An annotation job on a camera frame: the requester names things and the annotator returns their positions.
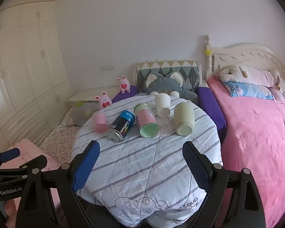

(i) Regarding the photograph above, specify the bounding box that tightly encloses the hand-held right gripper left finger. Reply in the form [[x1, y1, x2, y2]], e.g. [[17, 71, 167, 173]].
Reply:
[[19, 140, 101, 228]]

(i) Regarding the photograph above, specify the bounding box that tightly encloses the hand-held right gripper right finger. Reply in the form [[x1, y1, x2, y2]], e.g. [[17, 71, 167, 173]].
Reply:
[[182, 141, 268, 228]]

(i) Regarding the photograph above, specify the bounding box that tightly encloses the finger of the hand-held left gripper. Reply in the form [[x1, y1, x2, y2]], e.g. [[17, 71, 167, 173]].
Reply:
[[0, 155, 48, 179], [0, 147, 21, 169]]

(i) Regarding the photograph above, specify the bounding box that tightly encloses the small pink cup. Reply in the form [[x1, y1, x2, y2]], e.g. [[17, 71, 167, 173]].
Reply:
[[92, 111, 108, 134]]

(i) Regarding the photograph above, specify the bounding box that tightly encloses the pale green cup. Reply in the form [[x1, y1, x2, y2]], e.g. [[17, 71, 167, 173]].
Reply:
[[173, 103, 195, 137]]

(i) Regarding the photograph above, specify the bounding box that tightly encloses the pink and green cup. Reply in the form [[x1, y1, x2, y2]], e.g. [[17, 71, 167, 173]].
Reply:
[[134, 103, 160, 139]]

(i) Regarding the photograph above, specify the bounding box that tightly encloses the white paper cup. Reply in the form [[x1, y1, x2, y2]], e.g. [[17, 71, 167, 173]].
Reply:
[[155, 93, 171, 118]]

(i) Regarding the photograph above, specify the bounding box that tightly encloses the light pink cloth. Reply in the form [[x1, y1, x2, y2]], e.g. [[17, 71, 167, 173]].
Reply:
[[0, 139, 62, 220]]

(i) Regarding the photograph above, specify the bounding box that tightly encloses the heart print bed sheet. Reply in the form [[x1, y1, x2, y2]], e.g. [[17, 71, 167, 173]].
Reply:
[[39, 109, 83, 166]]

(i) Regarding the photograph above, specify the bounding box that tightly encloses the striped white quilt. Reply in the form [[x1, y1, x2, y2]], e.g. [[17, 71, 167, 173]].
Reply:
[[72, 95, 224, 228]]

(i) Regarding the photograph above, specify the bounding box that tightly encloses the clear plastic storage box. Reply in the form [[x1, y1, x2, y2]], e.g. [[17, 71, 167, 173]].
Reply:
[[71, 101, 101, 127]]

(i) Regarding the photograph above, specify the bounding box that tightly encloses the black and blue can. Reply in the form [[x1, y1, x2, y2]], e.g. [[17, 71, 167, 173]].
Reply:
[[107, 110, 135, 143]]

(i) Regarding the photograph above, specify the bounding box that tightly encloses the purple bed bolster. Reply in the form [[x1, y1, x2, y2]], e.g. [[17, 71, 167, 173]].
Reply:
[[196, 87, 227, 143], [112, 85, 139, 103]]

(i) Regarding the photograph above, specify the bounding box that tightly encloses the pink fleece blanket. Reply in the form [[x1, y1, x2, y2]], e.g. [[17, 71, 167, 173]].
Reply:
[[208, 77, 285, 228]]

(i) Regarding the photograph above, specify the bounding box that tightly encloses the pink rabbit plush toy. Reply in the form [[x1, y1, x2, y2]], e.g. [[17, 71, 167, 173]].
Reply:
[[95, 91, 113, 111], [116, 75, 131, 93]]

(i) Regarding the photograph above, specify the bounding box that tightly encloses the white nightstand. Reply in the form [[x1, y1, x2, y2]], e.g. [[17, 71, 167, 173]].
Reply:
[[68, 85, 124, 105]]

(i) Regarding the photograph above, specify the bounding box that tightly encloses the white wardrobe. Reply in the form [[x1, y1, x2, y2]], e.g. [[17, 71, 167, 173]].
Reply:
[[0, 1, 74, 149]]

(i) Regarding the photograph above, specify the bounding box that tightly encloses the grey plush toy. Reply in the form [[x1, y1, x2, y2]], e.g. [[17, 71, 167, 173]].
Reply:
[[140, 71, 199, 105]]

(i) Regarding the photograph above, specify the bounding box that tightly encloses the blue printed pillow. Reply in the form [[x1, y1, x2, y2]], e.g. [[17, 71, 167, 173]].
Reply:
[[223, 81, 276, 101]]

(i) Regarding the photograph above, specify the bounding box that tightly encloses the diamond patterned cushion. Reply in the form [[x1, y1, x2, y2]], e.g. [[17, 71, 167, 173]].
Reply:
[[136, 60, 202, 93]]

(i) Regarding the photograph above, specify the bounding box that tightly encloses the white and pink plush toy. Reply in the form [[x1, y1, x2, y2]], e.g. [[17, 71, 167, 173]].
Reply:
[[219, 65, 285, 93]]

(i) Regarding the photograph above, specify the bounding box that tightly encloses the pink printed pillow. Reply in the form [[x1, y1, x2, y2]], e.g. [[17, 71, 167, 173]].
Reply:
[[268, 87, 285, 105]]

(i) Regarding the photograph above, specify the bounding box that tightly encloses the white wooden headboard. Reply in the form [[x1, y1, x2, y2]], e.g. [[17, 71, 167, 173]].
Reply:
[[204, 34, 285, 96]]

